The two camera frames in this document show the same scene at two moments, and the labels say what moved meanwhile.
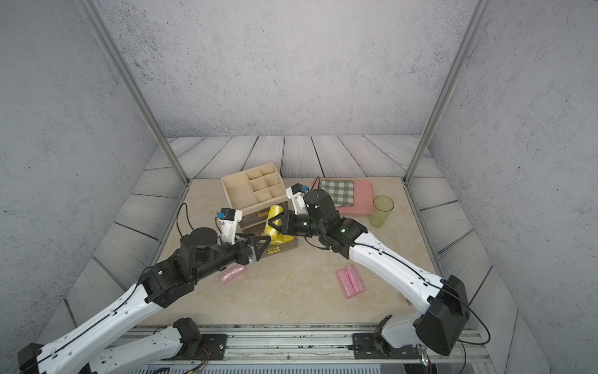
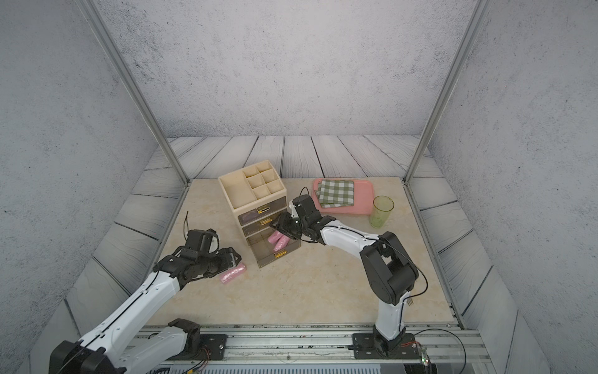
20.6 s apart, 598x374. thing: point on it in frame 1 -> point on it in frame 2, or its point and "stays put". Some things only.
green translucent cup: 381,207 stays put
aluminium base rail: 290,345 stays put
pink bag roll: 350,280 -> 275,237
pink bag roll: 232,273 stays put
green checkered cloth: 341,191 stays put
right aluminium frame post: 475,20 stays put
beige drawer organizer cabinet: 253,191 stays put
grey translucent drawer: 276,248 -> 259,225
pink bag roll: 350,281 -> 282,243
